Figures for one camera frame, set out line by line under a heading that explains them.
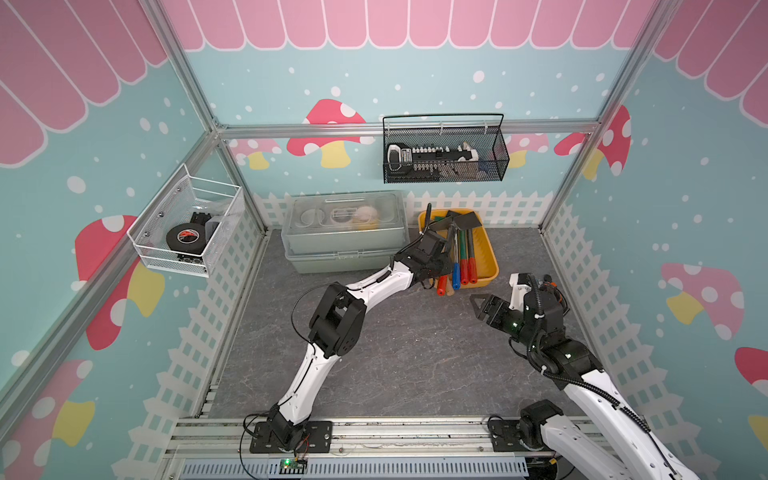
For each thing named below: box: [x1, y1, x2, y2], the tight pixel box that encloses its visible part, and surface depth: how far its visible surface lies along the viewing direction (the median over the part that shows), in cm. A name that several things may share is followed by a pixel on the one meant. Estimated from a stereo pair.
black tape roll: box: [166, 222, 207, 254], surface depth 70 cm
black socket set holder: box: [387, 142, 479, 176], surface depth 91 cm
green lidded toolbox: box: [281, 190, 410, 273], surface depth 99 cm
